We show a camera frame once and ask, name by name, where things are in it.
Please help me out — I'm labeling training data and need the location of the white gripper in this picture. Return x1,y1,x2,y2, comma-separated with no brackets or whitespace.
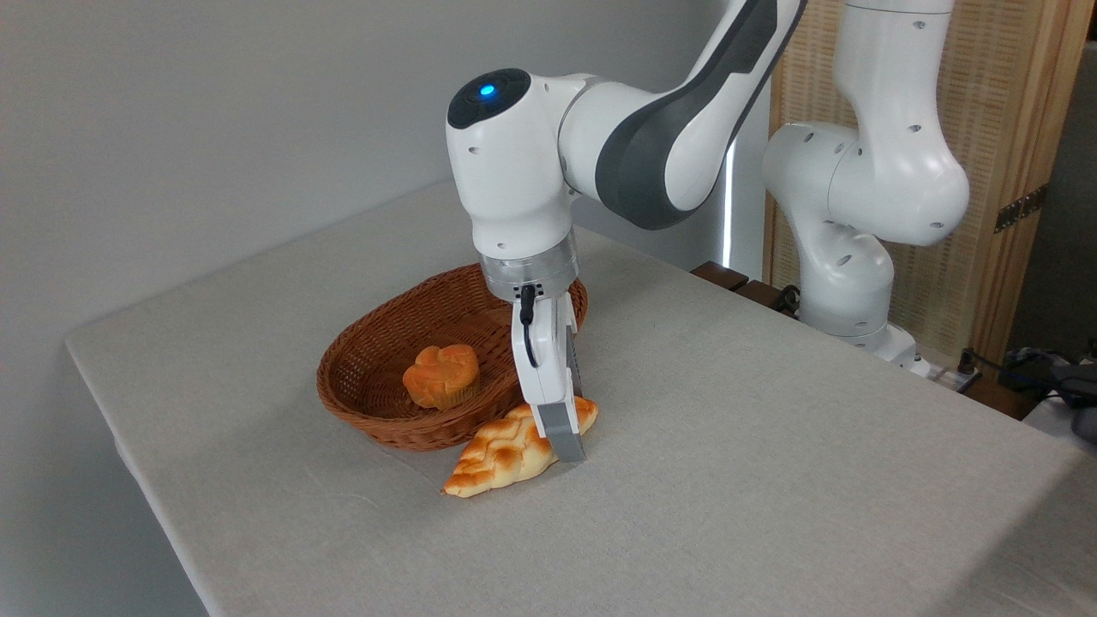
511,290,589,464

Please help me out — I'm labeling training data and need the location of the braided golden bread loaf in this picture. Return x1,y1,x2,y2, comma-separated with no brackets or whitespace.
442,395,599,499

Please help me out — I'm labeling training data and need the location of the orange muffin bread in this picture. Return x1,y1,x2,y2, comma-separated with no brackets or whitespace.
402,344,481,411

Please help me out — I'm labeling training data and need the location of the brown wicker basket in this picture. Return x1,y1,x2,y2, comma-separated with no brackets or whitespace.
316,262,590,452

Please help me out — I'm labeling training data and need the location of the grey tablecloth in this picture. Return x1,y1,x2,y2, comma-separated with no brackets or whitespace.
64,178,1097,617

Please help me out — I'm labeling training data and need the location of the dark wooden block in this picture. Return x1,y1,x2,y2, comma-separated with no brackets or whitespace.
735,279,788,311
691,261,750,293

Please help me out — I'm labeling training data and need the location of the white power strip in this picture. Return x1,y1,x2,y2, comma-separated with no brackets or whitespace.
929,360,983,394

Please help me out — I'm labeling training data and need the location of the metal screen hinge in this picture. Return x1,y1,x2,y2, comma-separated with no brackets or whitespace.
994,183,1049,234

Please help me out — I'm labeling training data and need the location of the wooden woven folding screen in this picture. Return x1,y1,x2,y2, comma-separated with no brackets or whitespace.
763,0,1097,368

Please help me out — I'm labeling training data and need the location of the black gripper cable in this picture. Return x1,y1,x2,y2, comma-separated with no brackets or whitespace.
518,284,542,370

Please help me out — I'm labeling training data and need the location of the black cable bundle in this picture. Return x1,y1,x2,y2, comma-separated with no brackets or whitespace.
958,341,1097,443

